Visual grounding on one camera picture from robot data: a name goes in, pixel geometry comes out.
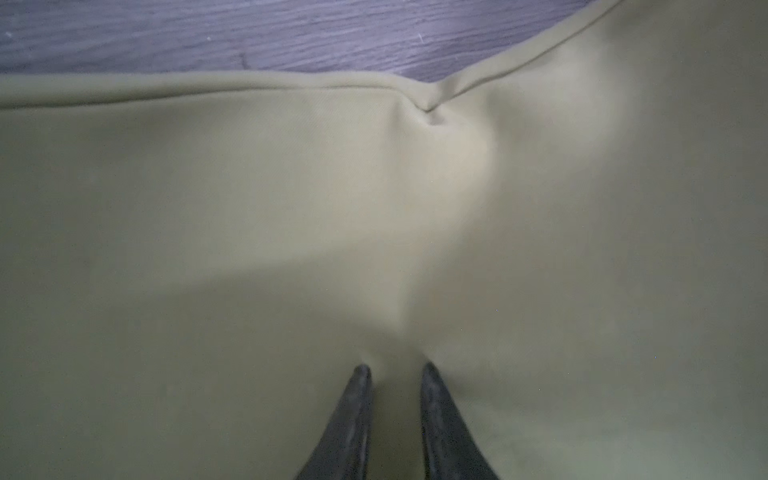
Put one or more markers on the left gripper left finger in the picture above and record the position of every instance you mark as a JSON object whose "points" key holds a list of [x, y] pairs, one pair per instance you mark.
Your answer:
{"points": [[343, 450]]}

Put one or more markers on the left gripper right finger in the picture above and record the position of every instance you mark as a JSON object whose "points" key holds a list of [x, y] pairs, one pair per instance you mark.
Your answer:
{"points": [[449, 450]]}

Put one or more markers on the olive green skirt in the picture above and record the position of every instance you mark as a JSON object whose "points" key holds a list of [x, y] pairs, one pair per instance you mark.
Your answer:
{"points": [[574, 231]]}

